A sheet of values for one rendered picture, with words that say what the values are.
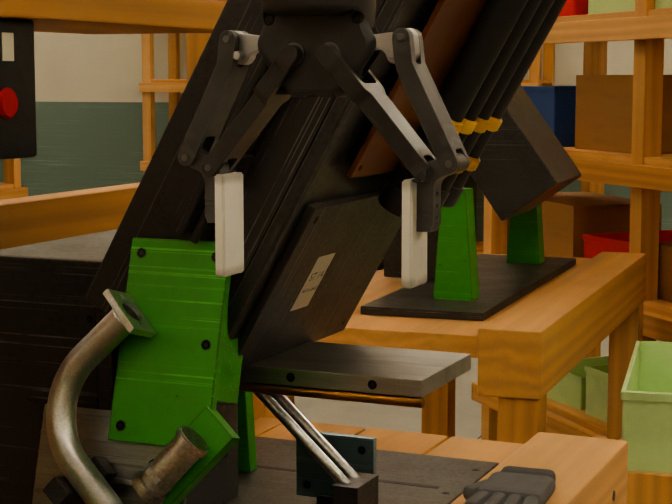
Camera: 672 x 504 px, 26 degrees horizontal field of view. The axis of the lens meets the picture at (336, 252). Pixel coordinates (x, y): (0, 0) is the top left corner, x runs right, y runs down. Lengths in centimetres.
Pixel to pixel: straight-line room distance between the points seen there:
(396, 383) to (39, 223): 67
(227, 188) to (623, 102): 402
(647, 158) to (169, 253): 333
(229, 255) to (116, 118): 1080
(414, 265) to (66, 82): 1111
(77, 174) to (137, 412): 1052
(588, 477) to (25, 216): 83
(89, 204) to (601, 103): 321
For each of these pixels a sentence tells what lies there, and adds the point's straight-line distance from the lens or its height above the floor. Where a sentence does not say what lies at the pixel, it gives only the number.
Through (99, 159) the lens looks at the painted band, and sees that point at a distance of 1189.
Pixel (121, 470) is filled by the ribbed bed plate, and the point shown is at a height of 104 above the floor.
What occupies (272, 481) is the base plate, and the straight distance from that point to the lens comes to 198.
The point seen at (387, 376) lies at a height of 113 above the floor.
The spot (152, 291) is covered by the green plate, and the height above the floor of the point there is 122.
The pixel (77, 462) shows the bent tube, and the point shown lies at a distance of 149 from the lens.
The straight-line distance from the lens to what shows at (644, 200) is 474.
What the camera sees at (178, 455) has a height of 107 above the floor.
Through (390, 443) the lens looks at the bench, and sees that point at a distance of 226.
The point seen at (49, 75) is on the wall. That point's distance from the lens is 1210.
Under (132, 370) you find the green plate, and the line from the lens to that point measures 150.
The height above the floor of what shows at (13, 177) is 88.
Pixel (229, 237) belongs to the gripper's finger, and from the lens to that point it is 100.
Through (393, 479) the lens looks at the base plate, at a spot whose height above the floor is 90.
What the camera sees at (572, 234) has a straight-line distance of 523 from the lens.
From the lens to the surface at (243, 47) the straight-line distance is 99.
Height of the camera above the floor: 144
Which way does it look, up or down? 7 degrees down
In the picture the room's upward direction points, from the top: straight up
